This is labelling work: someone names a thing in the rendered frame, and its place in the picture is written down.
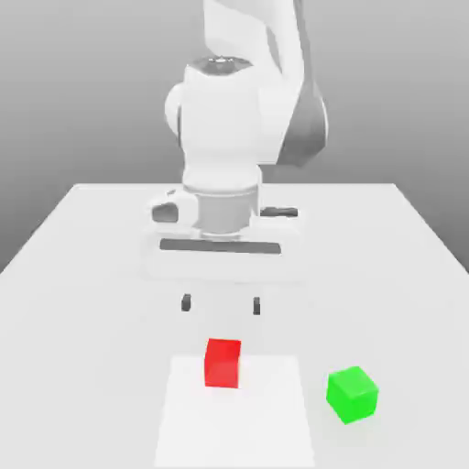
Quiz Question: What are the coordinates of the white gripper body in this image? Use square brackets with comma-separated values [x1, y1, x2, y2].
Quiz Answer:
[139, 216, 306, 285]

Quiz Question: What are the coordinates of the small red cube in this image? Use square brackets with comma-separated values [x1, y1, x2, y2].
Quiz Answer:
[203, 337, 243, 390]

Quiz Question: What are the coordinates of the small green cube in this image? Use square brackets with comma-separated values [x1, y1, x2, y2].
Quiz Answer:
[325, 365, 380, 426]

